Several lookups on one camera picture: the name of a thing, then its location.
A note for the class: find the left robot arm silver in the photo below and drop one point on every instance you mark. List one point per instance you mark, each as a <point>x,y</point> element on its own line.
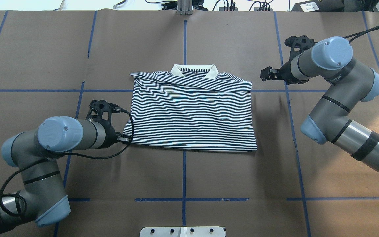
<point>44,199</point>

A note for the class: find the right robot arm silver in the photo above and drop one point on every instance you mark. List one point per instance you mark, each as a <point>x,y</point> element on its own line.
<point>351,81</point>

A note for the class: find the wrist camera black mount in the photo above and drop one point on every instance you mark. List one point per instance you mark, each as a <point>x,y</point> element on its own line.
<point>299,44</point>
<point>101,111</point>

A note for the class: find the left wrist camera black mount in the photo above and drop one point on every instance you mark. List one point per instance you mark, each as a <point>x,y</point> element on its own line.
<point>101,111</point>

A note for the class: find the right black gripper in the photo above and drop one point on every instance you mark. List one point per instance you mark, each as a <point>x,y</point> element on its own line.
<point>286,72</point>

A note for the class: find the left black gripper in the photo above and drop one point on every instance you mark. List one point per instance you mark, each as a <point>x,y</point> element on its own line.
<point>111,135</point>

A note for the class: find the striped polo shirt white collar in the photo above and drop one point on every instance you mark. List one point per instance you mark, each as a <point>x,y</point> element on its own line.
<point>192,108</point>

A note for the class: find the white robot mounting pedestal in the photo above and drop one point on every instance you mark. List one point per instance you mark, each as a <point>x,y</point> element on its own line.
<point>184,231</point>

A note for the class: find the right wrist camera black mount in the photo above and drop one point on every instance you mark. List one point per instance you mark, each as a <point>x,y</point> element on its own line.
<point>299,44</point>

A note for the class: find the aluminium frame post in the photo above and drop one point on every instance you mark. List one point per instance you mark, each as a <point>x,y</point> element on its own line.
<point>184,7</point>

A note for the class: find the black box with white label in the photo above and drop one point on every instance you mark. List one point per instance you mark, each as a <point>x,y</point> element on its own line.
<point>319,6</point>

